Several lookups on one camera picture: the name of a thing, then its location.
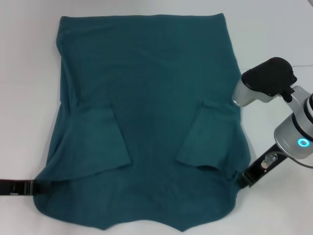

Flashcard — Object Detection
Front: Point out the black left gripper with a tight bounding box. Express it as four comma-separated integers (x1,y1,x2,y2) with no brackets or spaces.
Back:
0,179,52,196

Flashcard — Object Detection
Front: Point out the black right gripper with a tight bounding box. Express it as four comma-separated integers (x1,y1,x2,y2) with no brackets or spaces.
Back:
238,143,288,189

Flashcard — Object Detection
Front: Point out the teal blue shirt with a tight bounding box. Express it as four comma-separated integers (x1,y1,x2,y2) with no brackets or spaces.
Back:
33,13,252,232

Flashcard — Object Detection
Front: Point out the metal right wrist connector plug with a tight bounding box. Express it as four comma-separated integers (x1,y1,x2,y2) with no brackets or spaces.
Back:
260,153,279,169

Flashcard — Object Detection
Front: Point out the dark right wrist cable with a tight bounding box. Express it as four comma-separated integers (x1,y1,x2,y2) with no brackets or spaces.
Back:
292,158,313,169

